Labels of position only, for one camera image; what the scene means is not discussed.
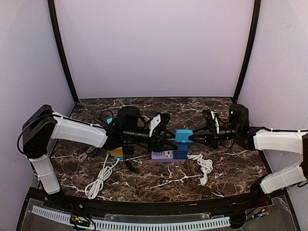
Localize black power adapter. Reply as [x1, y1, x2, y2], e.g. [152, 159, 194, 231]
[123, 145, 137, 173]

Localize dark blue cube adapter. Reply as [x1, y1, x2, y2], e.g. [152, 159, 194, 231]
[173, 142, 189, 161]

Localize black frame post right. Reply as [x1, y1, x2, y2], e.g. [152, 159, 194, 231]
[232, 0, 261, 103]

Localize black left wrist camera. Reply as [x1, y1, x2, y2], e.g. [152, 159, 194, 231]
[116, 106, 140, 129]

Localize black frame post left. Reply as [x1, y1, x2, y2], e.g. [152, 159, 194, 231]
[47, 0, 79, 104]

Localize blue small charger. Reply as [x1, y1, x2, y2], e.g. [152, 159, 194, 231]
[175, 129, 193, 143]

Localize white slotted cable duct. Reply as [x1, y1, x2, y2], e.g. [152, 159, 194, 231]
[31, 205, 231, 231]

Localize black USB cable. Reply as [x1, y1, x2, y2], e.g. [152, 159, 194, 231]
[90, 110, 116, 128]

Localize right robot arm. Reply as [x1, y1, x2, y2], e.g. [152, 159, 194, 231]
[188, 107, 308, 195]

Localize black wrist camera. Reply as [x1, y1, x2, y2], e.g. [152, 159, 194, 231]
[229, 103, 249, 125]
[116, 106, 140, 129]

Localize purple power strip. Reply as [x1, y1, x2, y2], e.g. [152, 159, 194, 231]
[151, 151, 174, 163]

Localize black front rail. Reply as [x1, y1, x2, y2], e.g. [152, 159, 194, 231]
[23, 187, 289, 217]

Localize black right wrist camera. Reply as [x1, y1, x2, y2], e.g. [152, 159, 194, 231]
[229, 103, 249, 125]

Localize teal power strip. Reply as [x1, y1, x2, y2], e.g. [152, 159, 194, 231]
[113, 156, 125, 161]

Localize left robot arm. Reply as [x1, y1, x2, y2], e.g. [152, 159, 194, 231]
[17, 104, 178, 195]

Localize purple strip white cord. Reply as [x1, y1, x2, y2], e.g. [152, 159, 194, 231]
[187, 154, 214, 186]

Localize yellow cube plug adapter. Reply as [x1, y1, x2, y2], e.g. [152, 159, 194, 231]
[109, 147, 124, 157]

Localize black frame post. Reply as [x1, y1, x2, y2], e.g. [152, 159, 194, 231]
[232, 0, 261, 103]
[47, 0, 79, 104]

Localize white power strip cord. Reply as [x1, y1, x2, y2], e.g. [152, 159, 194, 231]
[84, 154, 121, 200]

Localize pink white charging cable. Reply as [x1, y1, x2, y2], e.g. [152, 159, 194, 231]
[78, 146, 96, 162]

